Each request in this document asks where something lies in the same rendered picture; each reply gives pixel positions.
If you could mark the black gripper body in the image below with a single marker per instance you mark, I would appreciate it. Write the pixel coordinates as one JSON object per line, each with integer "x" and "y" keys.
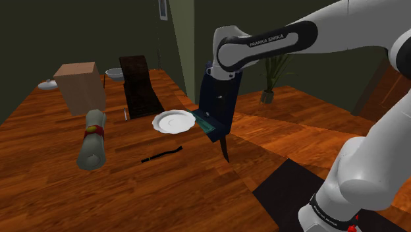
{"x": 224, "y": 90}

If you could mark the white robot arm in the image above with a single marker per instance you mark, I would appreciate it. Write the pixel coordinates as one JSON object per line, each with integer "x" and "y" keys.
{"x": 353, "y": 22}

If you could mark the dark blue chair teal seat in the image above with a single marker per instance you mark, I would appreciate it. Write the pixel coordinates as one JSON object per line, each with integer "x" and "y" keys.
{"x": 205, "y": 123}

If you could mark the potted green plant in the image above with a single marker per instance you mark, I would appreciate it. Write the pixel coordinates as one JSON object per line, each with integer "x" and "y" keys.
{"x": 273, "y": 74}

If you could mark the white scalloped plate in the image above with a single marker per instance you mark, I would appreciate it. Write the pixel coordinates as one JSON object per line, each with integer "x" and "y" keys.
{"x": 173, "y": 122}

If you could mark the small silver pen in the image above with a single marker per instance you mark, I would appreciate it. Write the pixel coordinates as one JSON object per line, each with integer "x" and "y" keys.
{"x": 125, "y": 114}

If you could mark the white bowl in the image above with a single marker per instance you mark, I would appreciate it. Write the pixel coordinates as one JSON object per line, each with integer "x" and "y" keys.
{"x": 115, "y": 75}

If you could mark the dark robot stand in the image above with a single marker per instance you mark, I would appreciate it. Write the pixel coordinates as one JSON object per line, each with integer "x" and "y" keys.
{"x": 289, "y": 192}

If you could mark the brown cardboard box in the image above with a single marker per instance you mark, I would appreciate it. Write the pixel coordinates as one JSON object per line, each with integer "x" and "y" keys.
{"x": 82, "y": 90}

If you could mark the grey rolled cloth red band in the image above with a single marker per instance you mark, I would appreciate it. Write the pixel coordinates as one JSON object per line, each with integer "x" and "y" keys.
{"x": 93, "y": 147}

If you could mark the brown wooden cabinet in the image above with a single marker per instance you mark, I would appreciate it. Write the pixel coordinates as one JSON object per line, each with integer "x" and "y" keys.
{"x": 388, "y": 93}

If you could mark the white lid with knob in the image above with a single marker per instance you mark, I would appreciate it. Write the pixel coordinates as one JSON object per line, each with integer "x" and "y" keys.
{"x": 47, "y": 85}

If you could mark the white framed wall picture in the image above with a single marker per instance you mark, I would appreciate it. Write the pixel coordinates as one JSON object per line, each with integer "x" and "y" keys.
{"x": 163, "y": 9}

